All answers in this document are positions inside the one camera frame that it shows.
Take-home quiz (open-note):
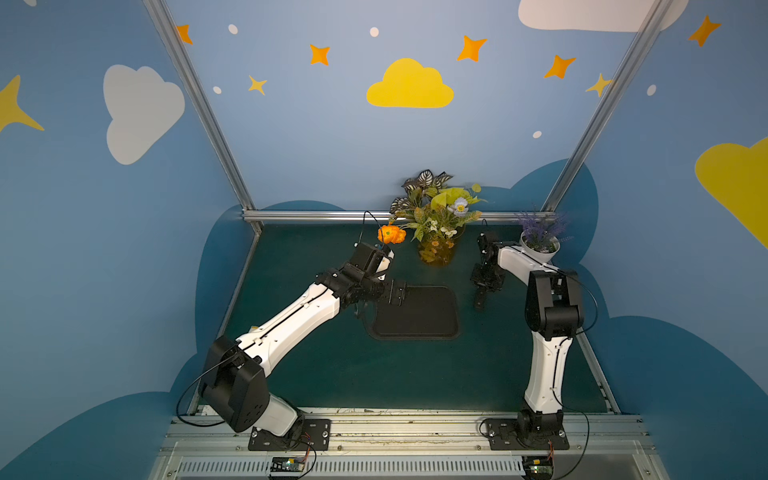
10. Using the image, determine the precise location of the black plastic cutting board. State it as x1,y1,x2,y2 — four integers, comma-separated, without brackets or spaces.
357,282,460,341

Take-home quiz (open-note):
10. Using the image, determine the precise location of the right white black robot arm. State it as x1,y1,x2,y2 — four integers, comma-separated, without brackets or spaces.
471,232,585,429

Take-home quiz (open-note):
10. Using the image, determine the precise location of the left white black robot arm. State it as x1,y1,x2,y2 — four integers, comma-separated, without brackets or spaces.
193,264,388,437

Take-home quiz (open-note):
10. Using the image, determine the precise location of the right controller board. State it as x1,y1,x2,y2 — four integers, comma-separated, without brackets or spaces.
522,456,554,480

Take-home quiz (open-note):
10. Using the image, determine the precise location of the controller board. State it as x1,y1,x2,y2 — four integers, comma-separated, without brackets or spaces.
522,456,554,480
269,457,305,477

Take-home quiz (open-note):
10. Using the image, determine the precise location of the left controller board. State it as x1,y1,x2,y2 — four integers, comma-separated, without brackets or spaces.
269,457,305,477

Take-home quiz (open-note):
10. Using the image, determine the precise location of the lavender plant in white pot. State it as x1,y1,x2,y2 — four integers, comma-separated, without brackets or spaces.
520,212,572,263

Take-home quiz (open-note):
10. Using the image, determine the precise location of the flower bouquet in glass vase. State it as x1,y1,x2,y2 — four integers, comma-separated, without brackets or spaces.
377,169,482,266

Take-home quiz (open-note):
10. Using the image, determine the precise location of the rear aluminium crossbar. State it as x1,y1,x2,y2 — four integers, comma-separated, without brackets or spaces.
242,210,556,224

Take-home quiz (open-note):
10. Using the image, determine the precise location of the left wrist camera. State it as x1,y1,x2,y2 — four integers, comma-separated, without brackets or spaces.
349,242,395,277

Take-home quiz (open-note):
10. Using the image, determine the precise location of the aluminium front rail frame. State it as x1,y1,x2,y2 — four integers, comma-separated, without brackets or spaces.
149,408,669,479

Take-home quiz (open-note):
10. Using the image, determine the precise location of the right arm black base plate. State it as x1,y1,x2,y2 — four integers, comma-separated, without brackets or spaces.
479,409,570,451

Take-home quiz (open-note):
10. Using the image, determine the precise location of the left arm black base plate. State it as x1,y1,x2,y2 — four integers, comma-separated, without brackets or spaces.
248,417,332,452

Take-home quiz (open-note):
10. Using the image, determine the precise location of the left aluminium frame post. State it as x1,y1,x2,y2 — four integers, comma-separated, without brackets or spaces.
143,0,255,212

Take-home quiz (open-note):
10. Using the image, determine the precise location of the aluminium frame post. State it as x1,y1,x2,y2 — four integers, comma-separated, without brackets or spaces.
143,0,255,212
540,0,673,214

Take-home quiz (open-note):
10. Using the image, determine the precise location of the right aluminium frame post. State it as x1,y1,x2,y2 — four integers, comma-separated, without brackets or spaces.
540,0,673,214

